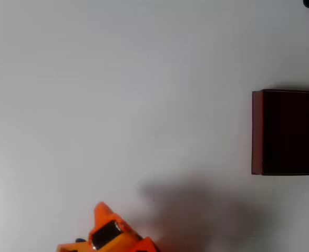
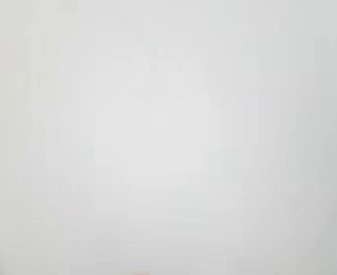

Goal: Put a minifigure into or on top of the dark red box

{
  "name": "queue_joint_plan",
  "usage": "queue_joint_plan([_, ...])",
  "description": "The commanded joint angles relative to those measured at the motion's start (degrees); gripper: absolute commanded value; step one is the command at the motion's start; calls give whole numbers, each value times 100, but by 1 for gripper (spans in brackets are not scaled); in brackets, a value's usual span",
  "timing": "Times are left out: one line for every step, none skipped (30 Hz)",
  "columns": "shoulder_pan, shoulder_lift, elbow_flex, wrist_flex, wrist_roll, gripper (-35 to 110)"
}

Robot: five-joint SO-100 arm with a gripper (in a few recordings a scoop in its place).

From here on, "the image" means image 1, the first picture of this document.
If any orange camera mount bracket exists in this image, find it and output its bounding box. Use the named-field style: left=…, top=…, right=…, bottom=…
left=56, top=237, right=94, bottom=252

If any dark red open box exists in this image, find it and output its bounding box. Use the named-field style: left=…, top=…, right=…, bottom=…
left=251, top=89, right=309, bottom=176

